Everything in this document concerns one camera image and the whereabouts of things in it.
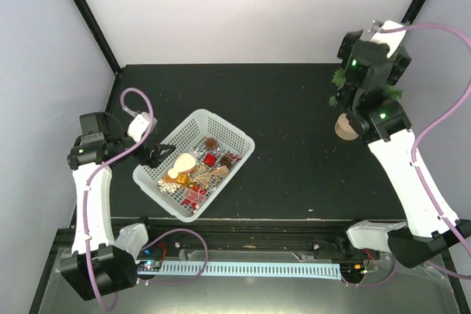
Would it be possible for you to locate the white perforated plastic basket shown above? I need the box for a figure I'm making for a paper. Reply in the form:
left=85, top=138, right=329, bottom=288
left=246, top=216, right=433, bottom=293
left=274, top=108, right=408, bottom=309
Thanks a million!
left=133, top=109, right=255, bottom=223

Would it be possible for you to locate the small green christmas tree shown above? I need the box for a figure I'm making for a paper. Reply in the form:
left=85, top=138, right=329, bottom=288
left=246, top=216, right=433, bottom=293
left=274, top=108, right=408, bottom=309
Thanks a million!
left=329, top=31, right=411, bottom=143

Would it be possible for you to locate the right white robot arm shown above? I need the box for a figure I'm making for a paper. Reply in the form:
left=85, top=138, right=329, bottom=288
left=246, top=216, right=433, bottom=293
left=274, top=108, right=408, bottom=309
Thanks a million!
left=333, top=21, right=470, bottom=268

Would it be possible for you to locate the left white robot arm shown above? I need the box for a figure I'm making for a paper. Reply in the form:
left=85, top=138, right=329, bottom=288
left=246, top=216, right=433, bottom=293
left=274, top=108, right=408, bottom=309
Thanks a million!
left=60, top=112, right=176, bottom=301

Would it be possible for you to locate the white snowflake ornament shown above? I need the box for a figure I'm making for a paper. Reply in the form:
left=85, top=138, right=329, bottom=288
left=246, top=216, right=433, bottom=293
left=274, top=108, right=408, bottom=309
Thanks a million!
left=157, top=179, right=179, bottom=193

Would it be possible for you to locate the gold gift box ornament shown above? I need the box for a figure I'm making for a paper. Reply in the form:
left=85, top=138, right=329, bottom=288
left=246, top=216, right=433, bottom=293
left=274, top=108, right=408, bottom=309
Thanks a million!
left=175, top=173, right=191, bottom=186

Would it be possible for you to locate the red gift box ornament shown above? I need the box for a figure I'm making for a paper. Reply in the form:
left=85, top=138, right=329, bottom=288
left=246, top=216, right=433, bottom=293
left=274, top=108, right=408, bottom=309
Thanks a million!
left=203, top=153, right=217, bottom=167

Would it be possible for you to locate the dark pine cone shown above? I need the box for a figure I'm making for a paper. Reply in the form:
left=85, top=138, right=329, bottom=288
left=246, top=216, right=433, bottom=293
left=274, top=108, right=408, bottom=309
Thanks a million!
left=220, top=155, right=233, bottom=170

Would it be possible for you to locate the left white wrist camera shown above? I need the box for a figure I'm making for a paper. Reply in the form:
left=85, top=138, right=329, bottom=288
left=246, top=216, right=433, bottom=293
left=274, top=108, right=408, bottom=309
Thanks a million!
left=127, top=112, right=157, bottom=143

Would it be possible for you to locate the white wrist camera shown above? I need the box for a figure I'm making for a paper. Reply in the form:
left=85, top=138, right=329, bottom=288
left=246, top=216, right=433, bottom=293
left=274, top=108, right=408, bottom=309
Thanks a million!
left=368, top=20, right=406, bottom=59
left=127, top=112, right=157, bottom=143

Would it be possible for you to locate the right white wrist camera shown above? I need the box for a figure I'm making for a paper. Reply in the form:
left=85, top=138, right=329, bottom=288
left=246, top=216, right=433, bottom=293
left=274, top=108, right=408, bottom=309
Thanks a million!
left=368, top=20, right=406, bottom=59

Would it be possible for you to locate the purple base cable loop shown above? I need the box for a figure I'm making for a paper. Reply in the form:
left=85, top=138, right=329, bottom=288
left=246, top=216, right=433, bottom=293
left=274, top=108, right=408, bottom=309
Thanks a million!
left=132, top=228, right=209, bottom=288

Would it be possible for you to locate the white slotted cable duct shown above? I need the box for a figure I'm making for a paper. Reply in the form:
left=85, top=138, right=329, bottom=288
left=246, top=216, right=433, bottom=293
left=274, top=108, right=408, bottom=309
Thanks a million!
left=136, top=260, right=341, bottom=280

